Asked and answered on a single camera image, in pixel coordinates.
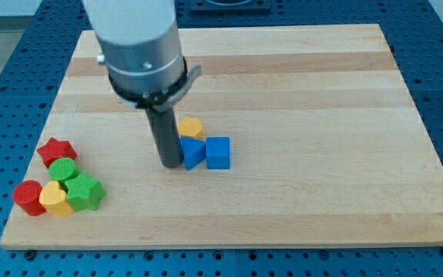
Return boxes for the wooden board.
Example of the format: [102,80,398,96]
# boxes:
[0,24,443,250]

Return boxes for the yellow hexagon block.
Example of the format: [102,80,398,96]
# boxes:
[178,117,205,140]

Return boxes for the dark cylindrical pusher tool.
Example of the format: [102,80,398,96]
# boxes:
[145,108,184,169]

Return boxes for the red cylinder block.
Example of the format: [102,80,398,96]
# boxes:
[12,180,46,216]

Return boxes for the blue triangle block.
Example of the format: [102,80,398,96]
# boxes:
[181,137,206,171]

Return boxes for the green star block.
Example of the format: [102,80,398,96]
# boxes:
[65,172,106,212]

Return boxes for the green cylinder block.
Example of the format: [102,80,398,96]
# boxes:
[48,158,80,191]

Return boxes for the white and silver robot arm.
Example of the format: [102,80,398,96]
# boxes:
[82,0,202,112]

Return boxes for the yellow heart block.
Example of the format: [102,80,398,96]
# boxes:
[38,181,75,216]

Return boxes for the red star block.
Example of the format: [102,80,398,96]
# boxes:
[37,137,78,168]

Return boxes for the blue cube block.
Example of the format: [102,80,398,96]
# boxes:
[205,137,231,169]

